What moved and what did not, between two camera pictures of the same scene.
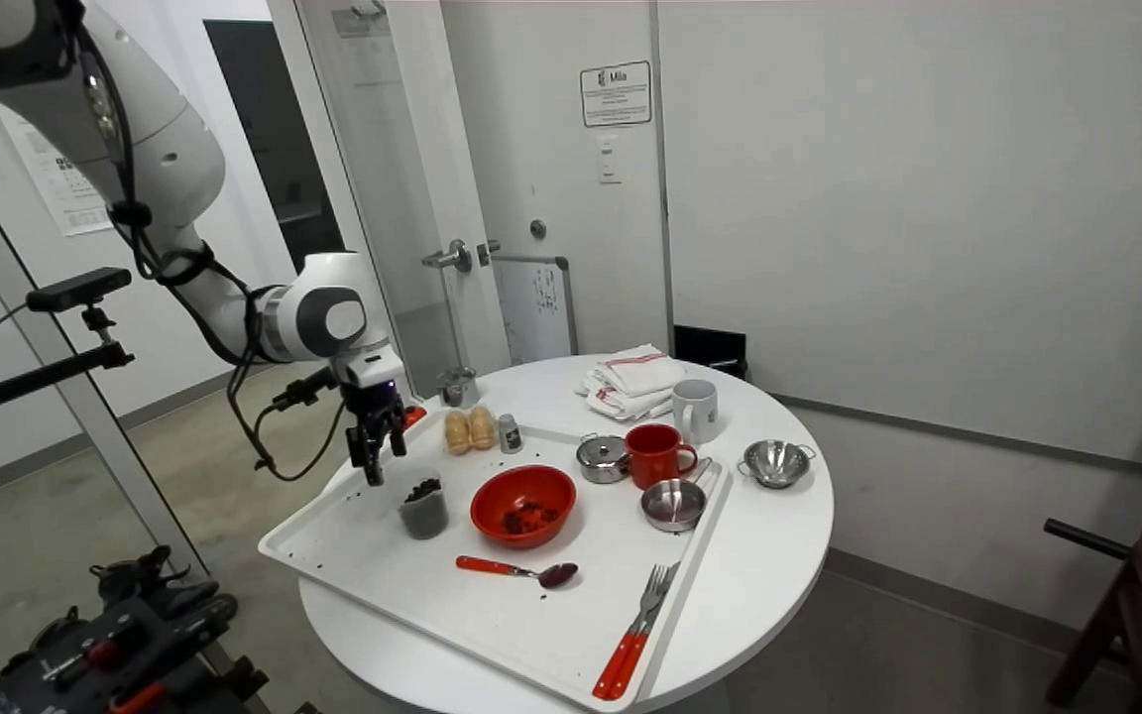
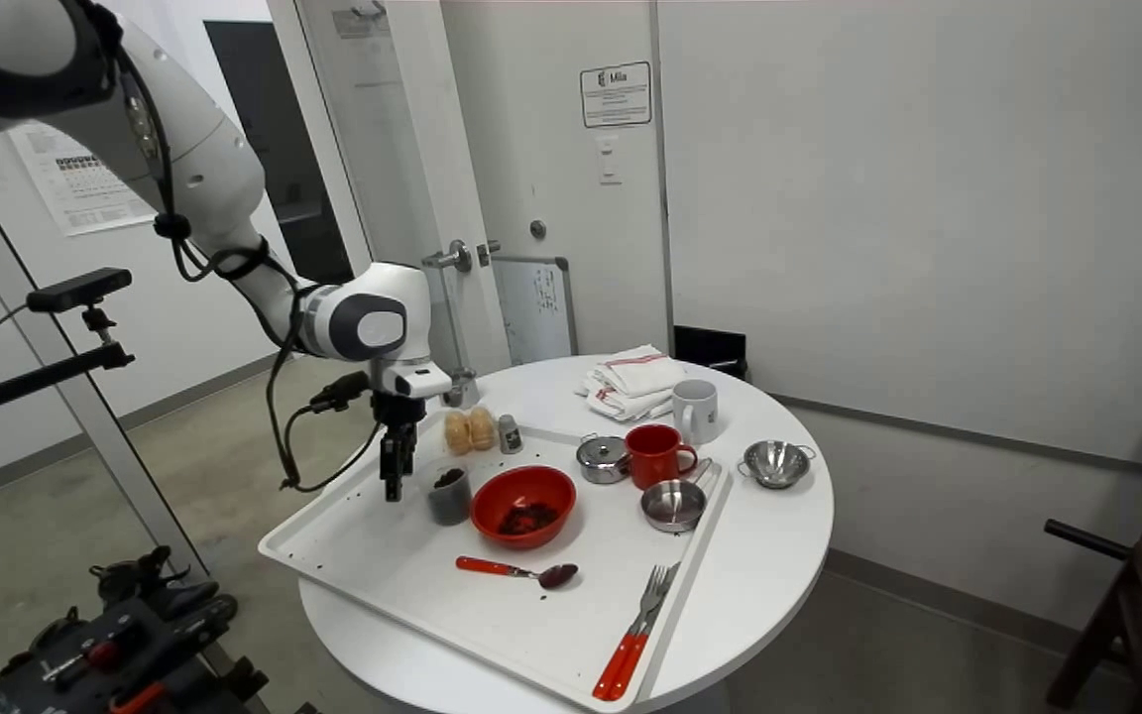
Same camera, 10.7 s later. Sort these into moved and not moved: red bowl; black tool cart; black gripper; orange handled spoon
Moved: black gripper
Not moved: black tool cart; red bowl; orange handled spoon
